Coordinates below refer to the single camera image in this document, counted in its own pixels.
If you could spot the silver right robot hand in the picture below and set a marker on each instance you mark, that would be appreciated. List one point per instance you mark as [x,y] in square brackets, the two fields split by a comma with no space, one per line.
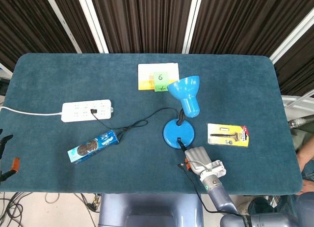
[197,158]

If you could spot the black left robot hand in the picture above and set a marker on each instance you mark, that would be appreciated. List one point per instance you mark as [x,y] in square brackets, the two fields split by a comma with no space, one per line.
[6,141]

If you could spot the blue gooseneck desk lamp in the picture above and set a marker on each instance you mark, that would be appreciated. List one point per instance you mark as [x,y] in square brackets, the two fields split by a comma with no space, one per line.
[176,132]

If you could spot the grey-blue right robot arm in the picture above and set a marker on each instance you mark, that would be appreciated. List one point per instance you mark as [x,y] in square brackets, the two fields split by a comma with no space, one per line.
[218,192]

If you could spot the razor in yellow blister pack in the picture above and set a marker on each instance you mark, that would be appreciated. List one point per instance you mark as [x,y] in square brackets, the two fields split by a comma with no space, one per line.
[228,136]

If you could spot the grey-blue robot torso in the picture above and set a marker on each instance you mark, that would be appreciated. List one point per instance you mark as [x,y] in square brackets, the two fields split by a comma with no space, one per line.
[149,209]

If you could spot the white power strip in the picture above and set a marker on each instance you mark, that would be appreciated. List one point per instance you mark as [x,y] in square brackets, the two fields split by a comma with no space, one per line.
[81,111]

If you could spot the blue cookie box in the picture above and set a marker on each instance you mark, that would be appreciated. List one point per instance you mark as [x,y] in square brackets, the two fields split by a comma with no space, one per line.
[93,147]

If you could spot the green sticky note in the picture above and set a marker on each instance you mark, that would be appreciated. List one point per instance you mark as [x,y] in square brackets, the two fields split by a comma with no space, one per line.
[160,78]

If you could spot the yellow and white flat box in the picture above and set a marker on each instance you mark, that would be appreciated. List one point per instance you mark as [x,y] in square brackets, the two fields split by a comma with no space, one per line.
[146,74]

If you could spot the seated person in jeans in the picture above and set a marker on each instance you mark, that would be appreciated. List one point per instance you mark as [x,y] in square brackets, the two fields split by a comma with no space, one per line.
[306,153]

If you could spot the grey metal pole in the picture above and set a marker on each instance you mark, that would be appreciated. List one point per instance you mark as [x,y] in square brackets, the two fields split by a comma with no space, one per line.
[301,120]

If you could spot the blue-green table cloth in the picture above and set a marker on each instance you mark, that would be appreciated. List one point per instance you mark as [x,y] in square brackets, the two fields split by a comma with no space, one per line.
[98,77]

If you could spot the dark brown pleated curtain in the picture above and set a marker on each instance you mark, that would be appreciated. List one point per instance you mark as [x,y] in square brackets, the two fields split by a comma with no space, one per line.
[147,15]

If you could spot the white frame post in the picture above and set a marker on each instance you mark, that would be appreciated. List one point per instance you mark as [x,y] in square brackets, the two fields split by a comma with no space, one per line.
[61,20]
[292,37]
[92,20]
[192,20]

